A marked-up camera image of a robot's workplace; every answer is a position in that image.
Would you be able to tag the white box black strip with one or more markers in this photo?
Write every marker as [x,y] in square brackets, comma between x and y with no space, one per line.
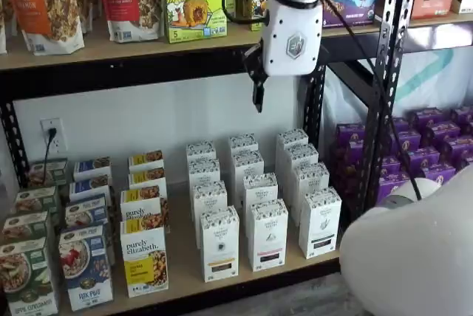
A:
[292,137]
[301,153]
[319,223]
[310,175]

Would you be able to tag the green oatmeal box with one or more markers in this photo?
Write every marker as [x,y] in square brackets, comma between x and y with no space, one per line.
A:
[35,199]
[48,172]
[26,279]
[24,225]

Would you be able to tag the purple Annie's snack box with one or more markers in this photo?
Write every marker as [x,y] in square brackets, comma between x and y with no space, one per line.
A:
[351,135]
[425,159]
[443,132]
[390,166]
[391,188]
[439,172]
[412,142]
[458,148]
[430,116]
[403,124]
[347,164]
[463,114]

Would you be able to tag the black metal shelf frame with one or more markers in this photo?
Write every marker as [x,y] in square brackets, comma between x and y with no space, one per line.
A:
[148,76]

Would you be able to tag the blue label granola bag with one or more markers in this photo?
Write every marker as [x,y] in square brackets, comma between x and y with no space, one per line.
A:
[2,6]

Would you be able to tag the red label granola bag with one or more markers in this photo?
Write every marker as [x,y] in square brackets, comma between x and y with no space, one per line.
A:
[129,2]

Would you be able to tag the white wall outlet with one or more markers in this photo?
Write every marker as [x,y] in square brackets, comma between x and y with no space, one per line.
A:
[59,124]

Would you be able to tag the blue flax oatmeal box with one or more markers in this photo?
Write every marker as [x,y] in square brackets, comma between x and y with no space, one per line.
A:
[90,187]
[86,210]
[86,268]
[92,168]

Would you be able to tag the white plastic sheet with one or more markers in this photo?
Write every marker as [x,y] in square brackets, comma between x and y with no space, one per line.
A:
[436,72]

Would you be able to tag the wooden shelf board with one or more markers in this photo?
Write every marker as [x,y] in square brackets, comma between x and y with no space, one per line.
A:
[181,220]
[436,21]
[111,52]

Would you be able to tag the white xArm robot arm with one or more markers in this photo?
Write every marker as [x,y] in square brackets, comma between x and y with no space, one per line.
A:
[406,257]

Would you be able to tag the white box pink strip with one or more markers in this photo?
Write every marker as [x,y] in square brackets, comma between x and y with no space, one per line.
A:
[248,162]
[243,143]
[260,188]
[269,235]

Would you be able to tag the white box yellow strip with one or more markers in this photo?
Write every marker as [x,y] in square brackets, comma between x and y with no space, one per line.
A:
[220,246]
[204,172]
[201,150]
[208,198]

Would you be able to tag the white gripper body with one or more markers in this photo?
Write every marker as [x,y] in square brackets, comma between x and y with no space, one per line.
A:
[292,43]

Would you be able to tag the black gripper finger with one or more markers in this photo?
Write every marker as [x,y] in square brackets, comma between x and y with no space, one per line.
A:
[322,55]
[256,72]

